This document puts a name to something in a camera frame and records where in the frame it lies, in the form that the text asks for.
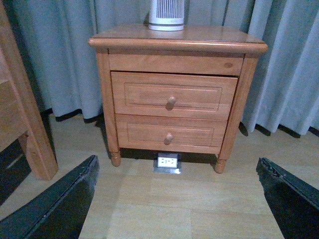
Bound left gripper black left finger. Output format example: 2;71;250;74
0;155;99;239

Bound wooden nightstand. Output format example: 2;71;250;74
88;24;268;173

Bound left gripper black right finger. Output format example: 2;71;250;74
256;158;319;239

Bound white cylindrical air purifier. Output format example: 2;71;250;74
148;0;184;31

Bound wooden bed frame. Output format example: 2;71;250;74
0;5;58;180

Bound floor power socket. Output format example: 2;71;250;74
153;153;182;174

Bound grey curtain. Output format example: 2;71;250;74
3;0;319;135

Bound wooden drawer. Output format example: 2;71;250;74
111;72;237;120
116;115;227;153

